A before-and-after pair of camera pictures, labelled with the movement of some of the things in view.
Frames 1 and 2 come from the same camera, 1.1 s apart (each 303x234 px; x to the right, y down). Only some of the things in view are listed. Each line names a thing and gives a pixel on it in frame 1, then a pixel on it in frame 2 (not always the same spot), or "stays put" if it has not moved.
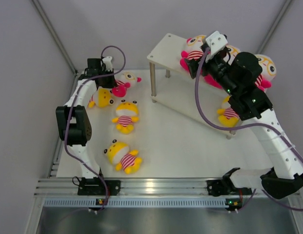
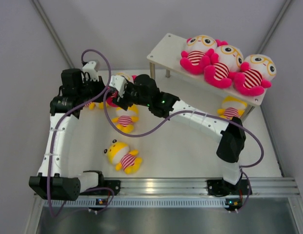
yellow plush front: x=119 y=153 stays put
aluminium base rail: x=63 y=192 stays put
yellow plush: x=127 y=112 stays put
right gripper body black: x=216 y=67 to x=130 y=96
